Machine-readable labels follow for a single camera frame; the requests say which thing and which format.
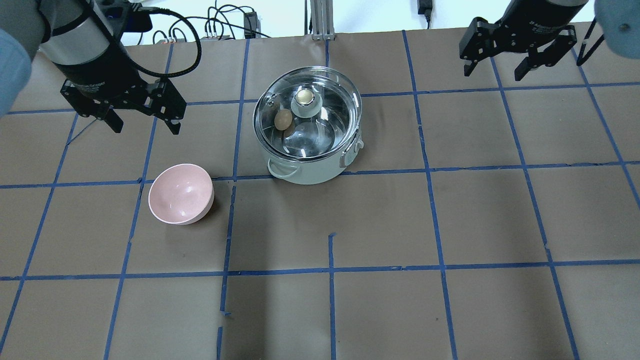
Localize aluminium frame post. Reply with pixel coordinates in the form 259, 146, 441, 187
310, 0, 336, 41

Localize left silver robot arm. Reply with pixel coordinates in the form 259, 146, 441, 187
1, 0, 202, 135

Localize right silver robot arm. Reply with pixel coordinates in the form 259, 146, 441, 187
459, 0, 640, 81

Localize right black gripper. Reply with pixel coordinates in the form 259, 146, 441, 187
459, 0, 587, 82

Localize black usb hub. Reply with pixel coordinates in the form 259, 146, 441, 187
243, 11, 259, 39

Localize brown egg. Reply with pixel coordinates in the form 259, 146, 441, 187
273, 108, 293, 132

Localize pink bowl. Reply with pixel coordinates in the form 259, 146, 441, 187
147, 163, 215, 226

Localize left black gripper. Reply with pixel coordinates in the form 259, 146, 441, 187
60, 45, 186, 136

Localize glass pot lid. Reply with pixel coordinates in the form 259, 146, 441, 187
253, 65, 362, 163

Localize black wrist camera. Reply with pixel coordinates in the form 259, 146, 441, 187
95, 0, 153, 34

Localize pale green steel pot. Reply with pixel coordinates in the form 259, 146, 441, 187
253, 66, 364, 185

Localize black power adapter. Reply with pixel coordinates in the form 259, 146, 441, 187
417, 0, 434, 18

